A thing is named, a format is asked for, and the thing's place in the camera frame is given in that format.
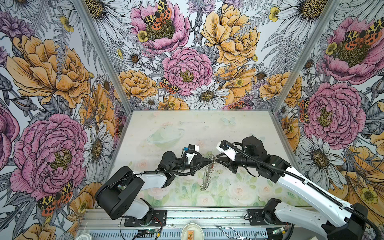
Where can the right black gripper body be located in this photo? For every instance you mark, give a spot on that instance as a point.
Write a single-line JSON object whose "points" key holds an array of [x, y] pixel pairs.
{"points": [[240, 160]]}

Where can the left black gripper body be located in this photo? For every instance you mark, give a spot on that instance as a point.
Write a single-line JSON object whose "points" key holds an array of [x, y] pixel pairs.
{"points": [[183, 164]]}

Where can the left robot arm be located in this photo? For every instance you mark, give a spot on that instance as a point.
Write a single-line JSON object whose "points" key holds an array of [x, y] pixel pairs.
{"points": [[118, 196]]}

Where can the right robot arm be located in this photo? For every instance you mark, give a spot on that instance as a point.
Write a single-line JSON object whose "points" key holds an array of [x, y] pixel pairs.
{"points": [[332, 218]]}

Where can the white round dish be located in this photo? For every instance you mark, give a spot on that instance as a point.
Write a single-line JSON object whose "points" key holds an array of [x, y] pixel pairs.
{"points": [[192, 232]]}

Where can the green circuit board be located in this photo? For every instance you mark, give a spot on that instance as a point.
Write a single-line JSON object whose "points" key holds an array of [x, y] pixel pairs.
{"points": [[149, 233]]}

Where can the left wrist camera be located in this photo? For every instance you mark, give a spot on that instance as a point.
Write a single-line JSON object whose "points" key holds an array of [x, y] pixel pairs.
{"points": [[190, 152]]}

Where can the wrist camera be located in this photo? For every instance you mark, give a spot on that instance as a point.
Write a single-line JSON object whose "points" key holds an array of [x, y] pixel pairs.
{"points": [[227, 149], [190, 152]]}

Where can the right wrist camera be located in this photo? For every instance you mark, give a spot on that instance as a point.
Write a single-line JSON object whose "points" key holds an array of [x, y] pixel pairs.
{"points": [[227, 149]]}

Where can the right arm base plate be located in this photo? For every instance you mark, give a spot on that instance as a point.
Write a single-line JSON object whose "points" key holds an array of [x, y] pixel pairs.
{"points": [[259, 217]]}

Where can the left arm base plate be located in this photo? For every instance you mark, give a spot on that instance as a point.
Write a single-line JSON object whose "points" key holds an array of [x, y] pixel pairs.
{"points": [[154, 218]]}

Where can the aluminium front rail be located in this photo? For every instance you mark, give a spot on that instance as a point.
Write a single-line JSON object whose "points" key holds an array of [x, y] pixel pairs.
{"points": [[234, 217]]}

